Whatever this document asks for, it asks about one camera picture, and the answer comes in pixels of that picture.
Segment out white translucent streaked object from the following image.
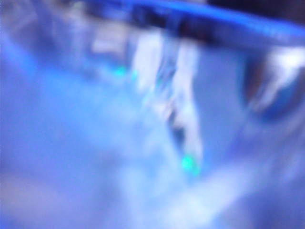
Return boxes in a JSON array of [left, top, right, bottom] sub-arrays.
[[132, 33, 204, 177]]

